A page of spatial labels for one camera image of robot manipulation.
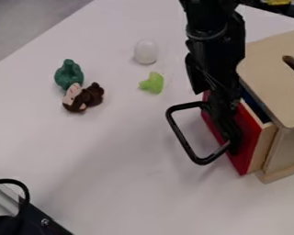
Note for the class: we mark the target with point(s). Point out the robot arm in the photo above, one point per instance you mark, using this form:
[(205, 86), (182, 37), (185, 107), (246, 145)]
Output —
[(204, 15)]

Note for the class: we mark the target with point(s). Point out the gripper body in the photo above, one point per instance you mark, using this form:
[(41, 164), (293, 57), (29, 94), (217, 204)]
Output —
[(219, 61)]

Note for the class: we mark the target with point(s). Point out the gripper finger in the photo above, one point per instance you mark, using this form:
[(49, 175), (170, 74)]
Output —
[(227, 122)]

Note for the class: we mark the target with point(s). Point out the white toy egg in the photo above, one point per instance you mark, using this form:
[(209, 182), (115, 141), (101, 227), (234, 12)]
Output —
[(146, 52)]

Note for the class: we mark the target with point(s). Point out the light green toy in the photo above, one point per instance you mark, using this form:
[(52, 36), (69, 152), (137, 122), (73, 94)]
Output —
[(152, 83)]

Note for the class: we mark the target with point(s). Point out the wooden cabinet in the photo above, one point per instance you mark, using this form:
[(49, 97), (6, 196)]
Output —
[(272, 70)]

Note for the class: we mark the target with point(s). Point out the brown plush monkey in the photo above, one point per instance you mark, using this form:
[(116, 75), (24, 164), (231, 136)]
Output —
[(85, 98)]

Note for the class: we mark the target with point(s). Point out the dark green toy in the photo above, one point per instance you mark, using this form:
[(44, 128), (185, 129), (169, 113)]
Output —
[(68, 76)]

